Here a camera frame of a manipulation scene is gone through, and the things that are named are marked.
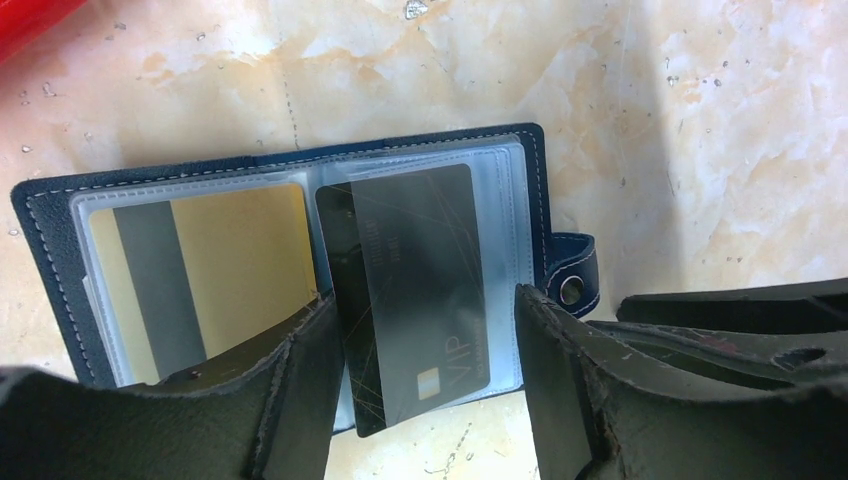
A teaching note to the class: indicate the navy leather card holder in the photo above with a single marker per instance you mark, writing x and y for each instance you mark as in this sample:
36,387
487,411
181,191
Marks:
509,182

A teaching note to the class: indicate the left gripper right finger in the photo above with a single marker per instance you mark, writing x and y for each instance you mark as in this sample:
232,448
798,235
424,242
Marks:
601,409

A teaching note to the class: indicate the red plastic bin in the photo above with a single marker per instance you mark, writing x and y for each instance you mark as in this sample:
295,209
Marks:
22,21

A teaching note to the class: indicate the gold credit card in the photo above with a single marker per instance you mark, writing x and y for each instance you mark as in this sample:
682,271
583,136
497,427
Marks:
175,281

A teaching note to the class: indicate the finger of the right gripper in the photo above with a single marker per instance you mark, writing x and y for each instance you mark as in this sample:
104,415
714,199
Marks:
803,308
759,361

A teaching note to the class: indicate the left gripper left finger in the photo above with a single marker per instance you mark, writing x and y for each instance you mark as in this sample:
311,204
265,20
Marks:
264,409

